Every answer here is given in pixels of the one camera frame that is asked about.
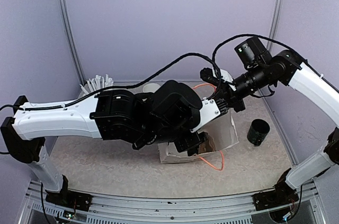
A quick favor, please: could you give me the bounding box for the dark green mug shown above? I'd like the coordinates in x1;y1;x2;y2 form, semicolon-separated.
247;119;270;146

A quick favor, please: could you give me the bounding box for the aluminium corner post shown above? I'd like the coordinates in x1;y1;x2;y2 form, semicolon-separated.
58;0;85;84
269;0;283;39

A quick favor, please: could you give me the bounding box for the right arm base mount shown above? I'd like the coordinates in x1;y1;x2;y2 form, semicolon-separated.
252;182;299;211

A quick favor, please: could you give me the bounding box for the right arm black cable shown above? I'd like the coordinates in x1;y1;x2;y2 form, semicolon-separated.
211;33;305;63

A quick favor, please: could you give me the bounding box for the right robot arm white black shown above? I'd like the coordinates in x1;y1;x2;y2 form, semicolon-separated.
219;34;338;205

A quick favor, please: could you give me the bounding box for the left aluminium corner post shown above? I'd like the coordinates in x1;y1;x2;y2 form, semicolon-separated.
58;0;85;84

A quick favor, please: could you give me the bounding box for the cup holding white straws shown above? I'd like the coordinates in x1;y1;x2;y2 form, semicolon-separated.
80;74;114;96

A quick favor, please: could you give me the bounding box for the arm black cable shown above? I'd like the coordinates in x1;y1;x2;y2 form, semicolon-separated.
0;53;226;156
211;33;305;63

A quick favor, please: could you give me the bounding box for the right aluminium corner post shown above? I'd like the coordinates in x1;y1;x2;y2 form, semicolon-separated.
269;0;283;39

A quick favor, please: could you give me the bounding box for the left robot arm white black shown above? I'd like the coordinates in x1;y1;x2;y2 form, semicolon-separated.
1;80;219;205

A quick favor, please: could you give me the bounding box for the white paper takeout bag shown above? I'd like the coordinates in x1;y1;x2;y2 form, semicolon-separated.
158;110;239;164

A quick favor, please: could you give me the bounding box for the aluminium front rail frame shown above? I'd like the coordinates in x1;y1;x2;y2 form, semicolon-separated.
15;181;328;223

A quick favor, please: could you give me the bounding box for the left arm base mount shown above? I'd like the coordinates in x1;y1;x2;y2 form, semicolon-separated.
46;175;93;212

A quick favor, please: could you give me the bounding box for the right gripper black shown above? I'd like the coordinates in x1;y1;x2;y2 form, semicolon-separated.
212;62;272;112

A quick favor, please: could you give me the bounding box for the brown pulp cup carrier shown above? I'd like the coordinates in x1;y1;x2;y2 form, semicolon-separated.
198;133;216;154

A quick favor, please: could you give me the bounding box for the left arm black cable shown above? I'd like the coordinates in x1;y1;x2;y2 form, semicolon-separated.
0;53;226;156

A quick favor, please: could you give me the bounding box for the stack of white paper cups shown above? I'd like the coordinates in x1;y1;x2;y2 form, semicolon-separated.
142;83;160;93

